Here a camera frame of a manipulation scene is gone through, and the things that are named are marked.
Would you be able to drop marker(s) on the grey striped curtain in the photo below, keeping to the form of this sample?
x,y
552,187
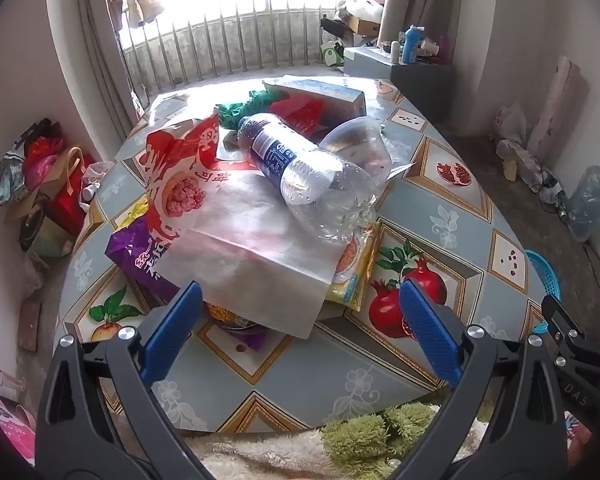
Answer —
x,y
95,60

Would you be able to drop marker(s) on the clear plastic bottle blue label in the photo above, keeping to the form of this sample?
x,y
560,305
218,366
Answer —
x,y
280,155

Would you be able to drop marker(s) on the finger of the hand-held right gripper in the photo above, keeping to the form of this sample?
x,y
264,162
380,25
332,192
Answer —
x,y
562,320

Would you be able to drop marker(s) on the pink printed bag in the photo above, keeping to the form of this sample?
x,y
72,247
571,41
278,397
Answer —
x,y
5,420

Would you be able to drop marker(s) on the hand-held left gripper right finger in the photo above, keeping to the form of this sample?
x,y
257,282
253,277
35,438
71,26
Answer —
x,y
430,335

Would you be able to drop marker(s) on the cardboard box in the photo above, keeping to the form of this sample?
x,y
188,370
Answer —
x,y
365,25

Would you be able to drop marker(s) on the pink white leaning board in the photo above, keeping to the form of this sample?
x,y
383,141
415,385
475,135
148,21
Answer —
x,y
560,100

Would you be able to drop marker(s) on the white green bag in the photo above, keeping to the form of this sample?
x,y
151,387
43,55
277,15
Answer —
x,y
332,54

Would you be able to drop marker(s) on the yellow snack packet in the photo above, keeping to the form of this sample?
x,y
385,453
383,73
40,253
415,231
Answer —
x,y
352,270

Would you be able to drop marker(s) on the large water jug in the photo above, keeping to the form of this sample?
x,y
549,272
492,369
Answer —
x,y
590,205

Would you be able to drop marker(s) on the blue medicine box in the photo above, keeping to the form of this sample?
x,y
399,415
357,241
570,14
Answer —
x,y
325,95

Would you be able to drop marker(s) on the white plastic bag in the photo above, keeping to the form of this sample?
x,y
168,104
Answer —
x,y
512,120

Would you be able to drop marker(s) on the wooden block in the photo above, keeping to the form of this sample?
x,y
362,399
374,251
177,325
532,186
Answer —
x,y
30,325

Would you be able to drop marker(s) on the red plastic packet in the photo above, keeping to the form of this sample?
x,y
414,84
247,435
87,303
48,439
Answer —
x,y
300,112

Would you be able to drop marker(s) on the blue plastic basket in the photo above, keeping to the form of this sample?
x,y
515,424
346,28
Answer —
x,y
547,280

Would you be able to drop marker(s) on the purple snack packet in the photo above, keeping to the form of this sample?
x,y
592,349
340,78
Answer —
x,y
130,255

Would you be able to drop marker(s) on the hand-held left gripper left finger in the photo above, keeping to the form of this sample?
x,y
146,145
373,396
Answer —
x,y
172,330

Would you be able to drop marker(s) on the pile of colourful bags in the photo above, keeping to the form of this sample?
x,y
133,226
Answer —
x,y
55,180

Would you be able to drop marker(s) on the metal window railing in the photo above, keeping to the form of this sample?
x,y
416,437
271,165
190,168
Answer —
x,y
220,45

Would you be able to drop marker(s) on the clear flower print plastic bag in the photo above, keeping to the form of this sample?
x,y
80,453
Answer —
x,y
400,147

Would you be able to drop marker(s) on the grey cabinet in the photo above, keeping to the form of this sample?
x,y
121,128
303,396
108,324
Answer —
x,y
420,90

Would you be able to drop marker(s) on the white paper sheet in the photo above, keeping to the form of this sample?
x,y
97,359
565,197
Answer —
x,y
240,230

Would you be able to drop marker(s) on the red white snack bag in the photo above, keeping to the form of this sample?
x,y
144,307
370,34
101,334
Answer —
x,y
180,185

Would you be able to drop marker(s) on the green cream fuzzy cloth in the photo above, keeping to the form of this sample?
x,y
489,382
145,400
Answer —
x,y
360,435

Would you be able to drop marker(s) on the clear plastic cup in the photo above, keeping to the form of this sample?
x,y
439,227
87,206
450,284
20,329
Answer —
x,y
360,135

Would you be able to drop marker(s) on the green plastic bag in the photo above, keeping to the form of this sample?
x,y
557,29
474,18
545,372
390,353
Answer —
x,y
250,105

